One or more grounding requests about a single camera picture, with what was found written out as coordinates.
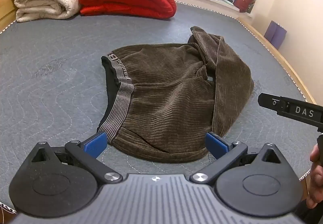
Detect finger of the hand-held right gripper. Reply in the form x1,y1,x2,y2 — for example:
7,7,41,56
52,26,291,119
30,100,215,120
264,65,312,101
258,92,282,114

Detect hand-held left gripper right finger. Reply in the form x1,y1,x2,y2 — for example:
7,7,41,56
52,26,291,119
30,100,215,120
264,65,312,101
190,132,282,185

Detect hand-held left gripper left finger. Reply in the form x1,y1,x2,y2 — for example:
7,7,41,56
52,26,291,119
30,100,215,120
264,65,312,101
30,131,121,185

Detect brown corduroy pants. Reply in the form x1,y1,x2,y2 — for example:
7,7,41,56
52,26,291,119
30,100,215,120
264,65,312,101
97,26,255,163

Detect person's right hand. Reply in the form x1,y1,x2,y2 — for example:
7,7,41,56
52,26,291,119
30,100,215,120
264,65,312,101
306,144,323,209

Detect purple box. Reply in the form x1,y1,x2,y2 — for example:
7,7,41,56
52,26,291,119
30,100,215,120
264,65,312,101
263,20,287,50

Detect wooden bed frame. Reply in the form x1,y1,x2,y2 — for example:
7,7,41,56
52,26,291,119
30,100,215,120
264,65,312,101
237,16,319,104

